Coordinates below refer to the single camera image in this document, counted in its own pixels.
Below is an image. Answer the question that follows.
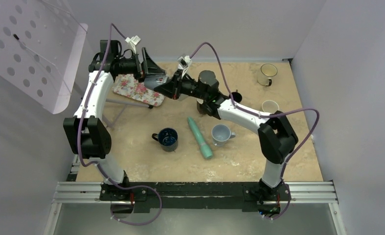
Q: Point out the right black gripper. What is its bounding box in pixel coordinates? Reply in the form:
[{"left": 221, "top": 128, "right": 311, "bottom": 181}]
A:
[{"left": 155, "top": 69, "right": 208, "bottom": 100}]

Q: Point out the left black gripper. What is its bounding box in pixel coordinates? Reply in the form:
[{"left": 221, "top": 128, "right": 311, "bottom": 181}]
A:
[{"left": 114, "top": 47, "right": 164, "bottom": 83}]

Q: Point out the grey mug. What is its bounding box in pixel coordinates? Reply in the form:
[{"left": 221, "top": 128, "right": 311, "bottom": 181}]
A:
[{"left": 143, "top": 74, "right": 168, "bottom": 91}]

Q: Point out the dark blue mug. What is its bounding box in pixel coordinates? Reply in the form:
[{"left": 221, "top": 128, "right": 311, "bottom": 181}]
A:
[{"left": 151, "top": 128, "right": 178, "bottom": 152}]

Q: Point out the white upside-down mug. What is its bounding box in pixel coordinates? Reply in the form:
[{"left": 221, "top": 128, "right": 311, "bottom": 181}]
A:
[{"left": 211, "top": 124, "right": 236, "bottom": 147}]

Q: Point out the brown striped mug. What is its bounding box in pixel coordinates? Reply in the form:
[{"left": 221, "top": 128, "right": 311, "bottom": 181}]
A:
[{"left": 231, "top": 90, "right": 243, "bottom": 103}]

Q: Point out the beige mug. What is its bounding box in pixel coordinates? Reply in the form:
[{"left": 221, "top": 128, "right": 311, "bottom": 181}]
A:
[{"left": 257, "top": 63, "right": 278, "bottom": 87}]

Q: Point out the light green mug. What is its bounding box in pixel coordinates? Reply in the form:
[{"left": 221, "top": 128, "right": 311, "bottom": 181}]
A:
[{"left": 261, "top": 100, "right": 280, "bottom": 114}]

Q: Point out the black mug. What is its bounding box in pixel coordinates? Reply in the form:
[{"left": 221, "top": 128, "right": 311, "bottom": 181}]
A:
[{"left": 197, "top": 101, "right": 212, "bottom": 116}]

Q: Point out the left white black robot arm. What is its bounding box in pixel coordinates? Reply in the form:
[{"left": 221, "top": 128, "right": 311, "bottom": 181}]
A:
[{"left": 63, "top": 40, "right": 166, "bottom": 200}]

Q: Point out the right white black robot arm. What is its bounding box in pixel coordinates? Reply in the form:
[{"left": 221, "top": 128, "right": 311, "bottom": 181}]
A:
[{"left": 144, "top": 70, "right": 298, "bottom": 199}]

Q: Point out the floral tray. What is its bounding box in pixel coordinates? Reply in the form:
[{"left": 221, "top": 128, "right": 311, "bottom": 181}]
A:
[{"left": 112, "top": 74, "right": 165, "bottom": 107}]

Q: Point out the teal cylindrical tube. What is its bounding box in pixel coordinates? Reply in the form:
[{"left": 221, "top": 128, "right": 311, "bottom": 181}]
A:
[{"left": 187, "top": 117, "right": 213, "bottom": 160}]

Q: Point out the white perforated panel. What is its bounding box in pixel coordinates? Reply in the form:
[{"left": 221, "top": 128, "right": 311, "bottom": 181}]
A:
[{"left": 0, "top": 0, "right": 88, "bottom": 114}]

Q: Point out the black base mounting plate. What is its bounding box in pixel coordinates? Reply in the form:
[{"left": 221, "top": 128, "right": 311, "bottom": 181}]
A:
[{"left": 99, "top": 182, "right": 291, "bottom": 214}]

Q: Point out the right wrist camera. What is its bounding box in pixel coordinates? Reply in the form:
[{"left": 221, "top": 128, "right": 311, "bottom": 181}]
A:
[{"left": 177, "top": 54, "right": 192, "bottom": 77}]

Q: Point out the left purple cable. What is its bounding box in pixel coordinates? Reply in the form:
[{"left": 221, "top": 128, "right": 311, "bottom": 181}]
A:
[{"left": 77, "top": 23, "right": 164, "bottom": 228}]

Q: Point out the purple cable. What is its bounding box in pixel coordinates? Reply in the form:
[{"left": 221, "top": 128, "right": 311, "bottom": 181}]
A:
[
  {"left": 77, "top": 23, "right": 164, "bottom": 228},
  {"left": 189, "top": 41, "right": 320, "bottom": 221}
]

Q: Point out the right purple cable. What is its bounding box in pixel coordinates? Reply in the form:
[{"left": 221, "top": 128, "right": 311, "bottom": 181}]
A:
[{"left": 189, "top": 41, "right": 320, "bottom": 221}]

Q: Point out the aluminium frame rail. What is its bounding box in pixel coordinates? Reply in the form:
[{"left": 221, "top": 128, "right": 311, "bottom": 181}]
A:
[{"left": 50, "top": 182, "right": 347, "bottom": 235}]

